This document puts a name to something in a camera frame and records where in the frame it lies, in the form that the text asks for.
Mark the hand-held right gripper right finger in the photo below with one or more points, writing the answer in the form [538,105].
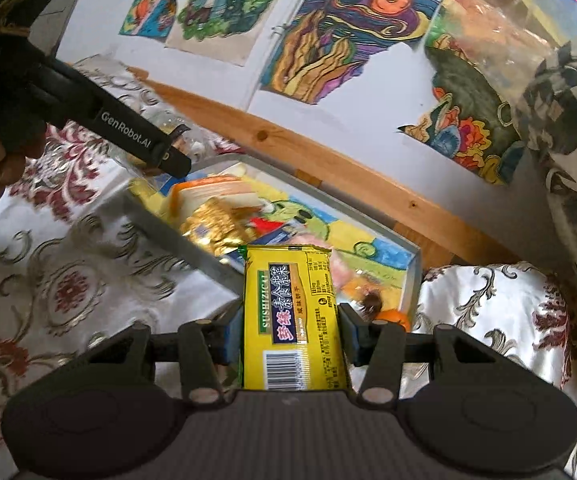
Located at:
[351,335]

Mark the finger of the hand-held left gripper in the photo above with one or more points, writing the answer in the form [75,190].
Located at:
[173,157]

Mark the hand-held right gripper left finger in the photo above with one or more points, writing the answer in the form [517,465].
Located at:
[233,337]

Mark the mandarin orange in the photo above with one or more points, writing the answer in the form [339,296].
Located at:
[393,317]

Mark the orange and white bread packet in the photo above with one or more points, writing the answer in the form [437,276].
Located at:
[208,192]

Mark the yellow biscuit packet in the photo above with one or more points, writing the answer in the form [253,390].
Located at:
[293,310]

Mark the pink round cracker packet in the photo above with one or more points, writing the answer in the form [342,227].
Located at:
[341,265]

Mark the gold foil snack packet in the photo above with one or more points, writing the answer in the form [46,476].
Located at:
[213,225]

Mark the grey metal tray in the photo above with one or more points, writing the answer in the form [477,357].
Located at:
[188,247]

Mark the navy blue snack packet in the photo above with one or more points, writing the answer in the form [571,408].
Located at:
[278,234]

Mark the colourful frog drawing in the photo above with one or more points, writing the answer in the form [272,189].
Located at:
[363,250]

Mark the floral printed blanket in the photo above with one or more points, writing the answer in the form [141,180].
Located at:
[93,270]

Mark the plastic bag of clothes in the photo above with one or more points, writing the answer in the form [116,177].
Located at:
[568,110]

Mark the grey wall panel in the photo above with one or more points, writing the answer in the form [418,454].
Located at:
[63,15]

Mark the blond child wall poster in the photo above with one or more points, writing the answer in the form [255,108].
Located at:
[228,10]

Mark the white wall conduit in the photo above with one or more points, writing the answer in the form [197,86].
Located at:
[277,30]

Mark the swirl pattern wall poster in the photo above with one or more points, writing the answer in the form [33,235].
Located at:
[328,40]

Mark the colourful fish wall poster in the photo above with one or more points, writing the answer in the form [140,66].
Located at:
[468,125]

